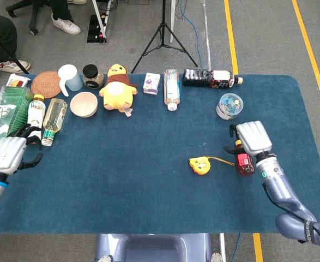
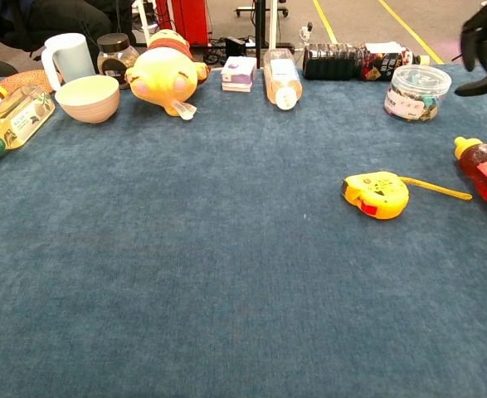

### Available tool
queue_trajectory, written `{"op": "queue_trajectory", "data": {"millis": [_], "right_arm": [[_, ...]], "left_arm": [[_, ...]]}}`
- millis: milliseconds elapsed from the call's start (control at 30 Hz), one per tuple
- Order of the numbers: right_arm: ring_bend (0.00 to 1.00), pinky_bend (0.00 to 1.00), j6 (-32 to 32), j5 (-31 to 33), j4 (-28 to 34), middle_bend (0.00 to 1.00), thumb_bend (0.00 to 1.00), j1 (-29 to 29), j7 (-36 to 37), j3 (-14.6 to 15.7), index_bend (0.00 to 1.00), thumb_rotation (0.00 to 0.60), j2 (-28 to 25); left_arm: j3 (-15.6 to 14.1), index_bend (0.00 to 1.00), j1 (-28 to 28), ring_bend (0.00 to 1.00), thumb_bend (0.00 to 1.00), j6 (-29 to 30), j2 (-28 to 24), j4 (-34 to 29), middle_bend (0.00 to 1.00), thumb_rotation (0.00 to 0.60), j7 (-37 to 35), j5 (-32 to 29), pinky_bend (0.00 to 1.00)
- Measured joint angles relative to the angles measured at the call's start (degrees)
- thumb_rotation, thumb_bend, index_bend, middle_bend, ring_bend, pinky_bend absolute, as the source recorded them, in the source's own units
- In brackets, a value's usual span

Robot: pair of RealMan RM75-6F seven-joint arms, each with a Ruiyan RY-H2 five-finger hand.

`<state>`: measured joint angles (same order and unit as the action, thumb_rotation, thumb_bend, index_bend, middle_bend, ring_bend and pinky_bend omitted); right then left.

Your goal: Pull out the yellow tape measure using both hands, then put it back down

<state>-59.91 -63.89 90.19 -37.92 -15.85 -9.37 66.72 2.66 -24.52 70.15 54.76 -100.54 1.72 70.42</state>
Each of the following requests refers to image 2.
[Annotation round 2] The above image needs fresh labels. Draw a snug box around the yellow tape measure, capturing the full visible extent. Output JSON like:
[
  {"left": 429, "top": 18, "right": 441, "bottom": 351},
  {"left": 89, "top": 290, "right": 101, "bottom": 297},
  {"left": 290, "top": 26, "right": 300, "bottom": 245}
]
[{"left": 341, "top": 171, "right": 474, "bottom": 221}]

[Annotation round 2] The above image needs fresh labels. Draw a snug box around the clear jar of clips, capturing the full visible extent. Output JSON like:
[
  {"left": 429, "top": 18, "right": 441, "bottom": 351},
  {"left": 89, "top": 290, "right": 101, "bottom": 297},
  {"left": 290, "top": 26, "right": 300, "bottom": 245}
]
[{"left": 383, "top": 64, "right": 452, "bottom": 123}]

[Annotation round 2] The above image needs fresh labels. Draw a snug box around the honey bottle yellow cap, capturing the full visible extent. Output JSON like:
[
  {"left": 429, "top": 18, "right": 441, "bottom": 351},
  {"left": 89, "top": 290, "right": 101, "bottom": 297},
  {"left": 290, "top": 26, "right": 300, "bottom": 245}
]
[{"left": 453, "top": 136, "right": 487, "bottom": 221}]

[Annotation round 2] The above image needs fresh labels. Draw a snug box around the dark drink bottle red label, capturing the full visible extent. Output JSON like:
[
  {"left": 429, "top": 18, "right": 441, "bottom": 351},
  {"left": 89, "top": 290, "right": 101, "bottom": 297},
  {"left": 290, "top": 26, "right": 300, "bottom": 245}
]
[{"left": 302, "top": 41, "right": 431, "bottom": 82}]

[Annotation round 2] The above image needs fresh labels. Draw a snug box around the clear peach drink bottle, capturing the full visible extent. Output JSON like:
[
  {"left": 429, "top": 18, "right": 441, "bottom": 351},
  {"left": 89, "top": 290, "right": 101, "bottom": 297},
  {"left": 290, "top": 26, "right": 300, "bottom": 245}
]
[{"left": 263, "top": 48, "right": 304, "bottom": 111}]

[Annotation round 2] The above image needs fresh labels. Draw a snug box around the white pole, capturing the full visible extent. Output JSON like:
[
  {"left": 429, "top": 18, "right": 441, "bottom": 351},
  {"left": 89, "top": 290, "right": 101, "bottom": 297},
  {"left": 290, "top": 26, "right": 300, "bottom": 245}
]
[{"left": 267, "top": 0, "right": 280, "bottom": 51}]

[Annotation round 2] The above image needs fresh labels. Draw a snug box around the rolling stand base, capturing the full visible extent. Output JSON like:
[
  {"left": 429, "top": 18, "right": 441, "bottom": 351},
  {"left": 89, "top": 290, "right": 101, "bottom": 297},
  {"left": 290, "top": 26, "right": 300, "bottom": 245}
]
[{"left": 234, "top": 0, "right": 290, "bottom": 18}]

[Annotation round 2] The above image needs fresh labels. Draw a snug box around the black power adapter box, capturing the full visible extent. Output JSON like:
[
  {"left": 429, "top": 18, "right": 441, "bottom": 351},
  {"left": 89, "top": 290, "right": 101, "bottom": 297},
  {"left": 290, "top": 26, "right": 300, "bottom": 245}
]
[{"left": 225, "top": 36, "right": 247, "bottom": 58}]

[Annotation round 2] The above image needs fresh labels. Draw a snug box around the small purple white box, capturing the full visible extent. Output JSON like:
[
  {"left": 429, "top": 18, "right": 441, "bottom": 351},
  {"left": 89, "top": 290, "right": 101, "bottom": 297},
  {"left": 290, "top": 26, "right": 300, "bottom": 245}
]
[{"left": 220, "top": 56, "right": 258, "bottom": 94}]

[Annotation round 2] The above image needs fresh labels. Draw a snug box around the red cabinet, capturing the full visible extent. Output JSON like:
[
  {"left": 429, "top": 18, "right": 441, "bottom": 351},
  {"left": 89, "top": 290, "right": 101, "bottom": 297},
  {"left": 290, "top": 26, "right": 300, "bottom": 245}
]
[{"left": 155, "top": 0, "right": 211, "bottom": 47}]

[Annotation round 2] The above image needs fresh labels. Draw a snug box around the yellow plush toy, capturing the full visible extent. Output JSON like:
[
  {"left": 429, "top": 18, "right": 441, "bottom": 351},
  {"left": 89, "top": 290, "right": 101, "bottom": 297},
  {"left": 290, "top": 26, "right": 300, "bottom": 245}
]
[{"left": 124, "top": 28, "right": 211, "bottom": 121}]

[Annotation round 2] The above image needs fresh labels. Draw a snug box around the glass jar black lid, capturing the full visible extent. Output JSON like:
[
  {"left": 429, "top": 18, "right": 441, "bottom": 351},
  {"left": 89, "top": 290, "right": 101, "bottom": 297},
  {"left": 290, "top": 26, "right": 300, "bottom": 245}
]
[{"left": 96, "top": 32, "right": 140, "bottom": 90}]

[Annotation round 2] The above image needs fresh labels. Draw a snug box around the blue table mat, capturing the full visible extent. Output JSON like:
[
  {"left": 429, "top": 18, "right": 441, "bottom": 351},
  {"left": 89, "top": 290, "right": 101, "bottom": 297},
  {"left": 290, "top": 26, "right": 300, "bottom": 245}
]
[{"left": 0, "top": 64, "right": 487, "bottom": 398}]

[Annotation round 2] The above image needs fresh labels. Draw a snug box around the beige bowl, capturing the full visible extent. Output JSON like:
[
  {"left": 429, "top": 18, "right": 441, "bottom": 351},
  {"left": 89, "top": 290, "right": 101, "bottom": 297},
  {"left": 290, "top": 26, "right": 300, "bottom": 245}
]
[{"left": 54, "top": 75, "right": 121, "bottom": 124}]

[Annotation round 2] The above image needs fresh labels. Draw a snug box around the person in black trousers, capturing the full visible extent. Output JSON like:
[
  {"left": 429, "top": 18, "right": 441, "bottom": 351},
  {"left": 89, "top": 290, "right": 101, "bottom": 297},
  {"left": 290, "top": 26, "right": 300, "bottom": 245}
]
[{"left": 0, "top": 0, "right": 114, "bottom": 78}]

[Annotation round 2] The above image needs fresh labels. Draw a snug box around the round woven coaster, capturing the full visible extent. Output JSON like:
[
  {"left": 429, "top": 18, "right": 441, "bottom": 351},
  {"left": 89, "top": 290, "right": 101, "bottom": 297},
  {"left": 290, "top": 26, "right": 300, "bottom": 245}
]
[{"left": 0, "top": 69, "right": 64, "bottom": 95}]

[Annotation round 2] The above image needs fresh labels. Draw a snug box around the yellow tea bottle green label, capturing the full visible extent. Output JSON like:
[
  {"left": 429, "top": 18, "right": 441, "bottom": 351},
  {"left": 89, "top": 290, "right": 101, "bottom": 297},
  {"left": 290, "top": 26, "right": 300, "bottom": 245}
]
[{"left": 0, "top": 85, "right": 56, "bottom": 172}]

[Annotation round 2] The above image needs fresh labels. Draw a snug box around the white metal frame leg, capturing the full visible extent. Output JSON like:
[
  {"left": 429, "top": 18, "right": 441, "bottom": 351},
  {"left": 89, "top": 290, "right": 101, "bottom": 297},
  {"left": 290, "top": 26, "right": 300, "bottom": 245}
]
[{"left": 136, "top": 0, "right": 152, "bottom": 47}]

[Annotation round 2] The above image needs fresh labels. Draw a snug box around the pale blue mug white handle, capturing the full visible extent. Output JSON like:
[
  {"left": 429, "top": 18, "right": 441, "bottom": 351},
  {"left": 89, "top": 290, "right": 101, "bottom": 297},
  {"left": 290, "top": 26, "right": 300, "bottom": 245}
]
[{"left": 41, "top": 32, "right": 97, "bottom": 92}]

